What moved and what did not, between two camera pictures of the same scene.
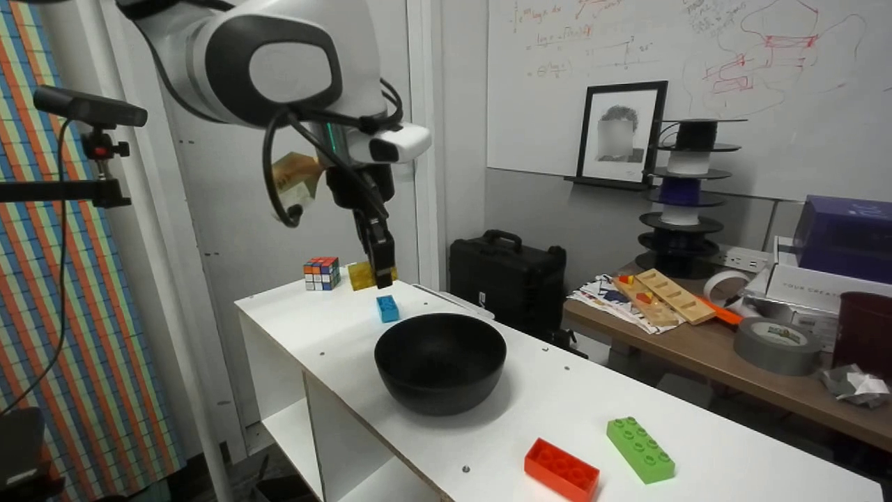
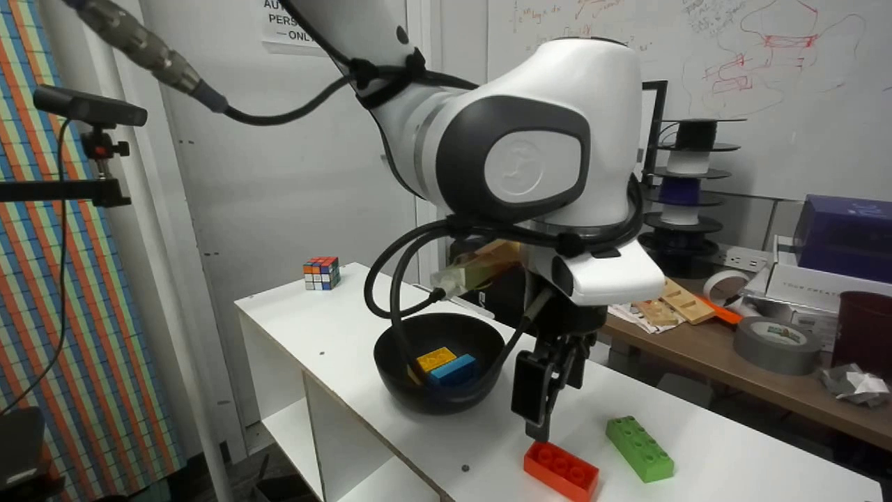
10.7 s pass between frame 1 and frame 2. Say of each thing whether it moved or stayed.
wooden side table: stayed
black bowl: stayed
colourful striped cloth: stayed
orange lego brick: stayed
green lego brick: stayed
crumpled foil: stayed
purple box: stayed
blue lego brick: moved
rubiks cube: stayed
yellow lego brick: moved
